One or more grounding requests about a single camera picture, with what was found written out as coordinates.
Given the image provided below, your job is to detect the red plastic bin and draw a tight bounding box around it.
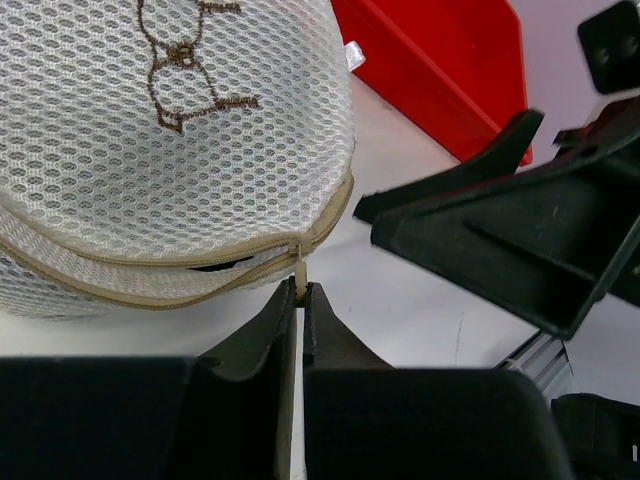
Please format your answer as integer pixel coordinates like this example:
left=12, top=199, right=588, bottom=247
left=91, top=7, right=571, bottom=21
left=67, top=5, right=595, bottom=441
left=332, top=0, right=527, bottom=162

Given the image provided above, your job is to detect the aluminium mounting rail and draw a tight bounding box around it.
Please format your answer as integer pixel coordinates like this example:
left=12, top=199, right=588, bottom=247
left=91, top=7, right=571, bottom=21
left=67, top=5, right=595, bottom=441
left=496, top=331, right=575, bottom=401

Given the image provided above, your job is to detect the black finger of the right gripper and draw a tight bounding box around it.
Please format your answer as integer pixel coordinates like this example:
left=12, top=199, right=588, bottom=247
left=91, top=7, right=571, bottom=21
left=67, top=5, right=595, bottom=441
left=354, top=109, right=639, bottom=340

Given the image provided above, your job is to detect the white mesh laundry bag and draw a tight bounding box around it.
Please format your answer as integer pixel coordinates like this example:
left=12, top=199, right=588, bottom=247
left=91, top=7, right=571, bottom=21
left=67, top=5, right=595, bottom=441
left=1, top=1, right=356, bottom=320

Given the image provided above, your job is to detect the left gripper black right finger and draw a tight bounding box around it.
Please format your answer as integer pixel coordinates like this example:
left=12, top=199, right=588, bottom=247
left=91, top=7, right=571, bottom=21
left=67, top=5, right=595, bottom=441
left=303, top=283, right=573, bottom=479

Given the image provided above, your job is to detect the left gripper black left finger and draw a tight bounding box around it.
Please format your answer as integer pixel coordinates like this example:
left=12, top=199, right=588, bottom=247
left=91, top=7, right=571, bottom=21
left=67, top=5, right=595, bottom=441
left=1, top=280, right=296, bottom=479

